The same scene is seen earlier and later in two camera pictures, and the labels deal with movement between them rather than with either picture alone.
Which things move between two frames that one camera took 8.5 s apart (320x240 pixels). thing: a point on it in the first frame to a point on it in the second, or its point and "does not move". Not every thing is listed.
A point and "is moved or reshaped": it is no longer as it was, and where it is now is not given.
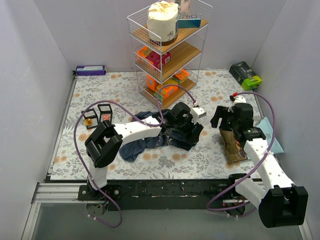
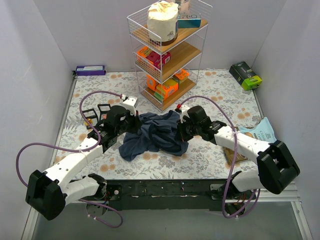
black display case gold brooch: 91,118 does not move
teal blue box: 189,21 does not move
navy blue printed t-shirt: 133,150 is moved or reshaped
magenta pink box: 159,60 does not move
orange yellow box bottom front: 168,87 does not move
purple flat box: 90,70 does not move
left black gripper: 191,127 to 134,121
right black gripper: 222,116 to 183,128
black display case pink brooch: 106,112 does not move
